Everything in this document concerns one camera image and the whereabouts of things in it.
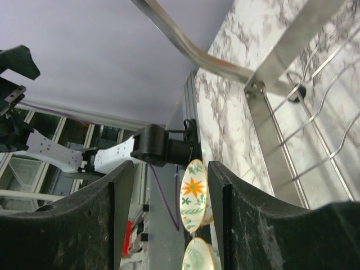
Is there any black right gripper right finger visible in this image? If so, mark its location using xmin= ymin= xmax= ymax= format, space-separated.
xmin=208 ymin=161 xmax=359 ymax=269

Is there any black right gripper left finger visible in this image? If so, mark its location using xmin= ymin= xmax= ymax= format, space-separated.
xmin=1 ymin=161 xmax=134 ymax=269

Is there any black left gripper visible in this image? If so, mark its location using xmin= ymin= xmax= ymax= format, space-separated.
xmin=1 ymin=45 xmax=41 ymax=115

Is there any orange flower bowl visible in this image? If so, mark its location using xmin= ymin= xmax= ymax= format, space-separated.
xmin=182 ymin=237 xmax=222 ymax=270
xmin=179 ymin=159 xmax=213 ymax=233

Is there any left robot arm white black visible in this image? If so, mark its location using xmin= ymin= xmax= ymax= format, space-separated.
xmin=1 ymin=78 xmax=200 ymax=176

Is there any stainless steel dish rack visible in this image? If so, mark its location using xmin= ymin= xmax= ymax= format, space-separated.
xmin=135 ymin=1 xmax=359 ymax=209

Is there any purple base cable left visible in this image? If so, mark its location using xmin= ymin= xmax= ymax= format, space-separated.
xmin=150 ymin=164 xmax=181 ymax=231

